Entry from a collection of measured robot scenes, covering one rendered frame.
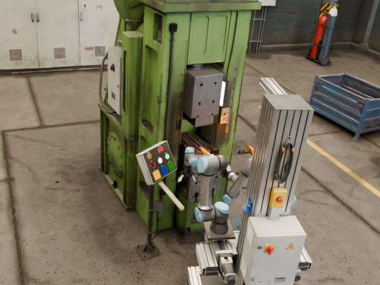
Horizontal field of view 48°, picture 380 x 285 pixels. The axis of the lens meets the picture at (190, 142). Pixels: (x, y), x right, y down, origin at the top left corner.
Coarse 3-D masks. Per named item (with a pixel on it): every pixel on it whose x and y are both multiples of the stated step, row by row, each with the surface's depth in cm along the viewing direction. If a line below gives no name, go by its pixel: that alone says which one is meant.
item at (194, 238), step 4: (176, 228) 466; (172, 232) 460; (176, 232) 461; (200, 232) 463; (204, 232) 464; (180, 236) 455; (188, 236) 455; (192, 236) 456; (196, 236) 457; (200, 236) 458; (176, 240) 450; (180, 240) 450; (184, 240) 450; (188, 240) 451; (192, 240) 451; (196, 240) 452; (200, 240) 453; (188, 244) 446
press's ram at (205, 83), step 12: (192, 72) 385; (204, 72) 388; (216, 72) 391; (192, 84) 381; (204, 84) 384; (216, 84) 391; (192, 96) 385; (204, 96) 390; (216, 96) 397; (192, 108) 389; (204, 108) 396; (216, 108) 403
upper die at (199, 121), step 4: (184, 116) 415; (188, 116) 408; (204, 116) 401; (208, 116) 403; (212, 116) 406; (188, 120) 409; (192, 120) 403; (196, 120) 398; (200, 120) 401; (204, 120) 403; (208, 120) 405; (212, 120) 408; (192, 124) 404; (196, 124) 400; (200, 124) 403; (204, 124) 405; (208, 124) 408
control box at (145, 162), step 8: (160, 144) 381; (144, 152) 366; (152, 152) 372; (160, 152) 379; (168, 152) 387; (144, 160) 364; (152, 160) 371; (168, 160) 385; (144, 168) 367; (152, 168) 369; (176, 168) 392; (144, 176) 371; (152, 176) 368
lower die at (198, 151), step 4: (188, 132) 452; (184, 136) 443; (192, 136) 445; (180, 140) 437; (184, 140) 436; (188, 140) 437; (196, 140) 438; (180, 144) 432; (188, 144) 429; (192, 144) 430; (200, 144) 431; (184, 148) 426; (196, 148) 423; (204, 148) 424; (208, 148) 425; (196, 152) 416; (200, 152) 419
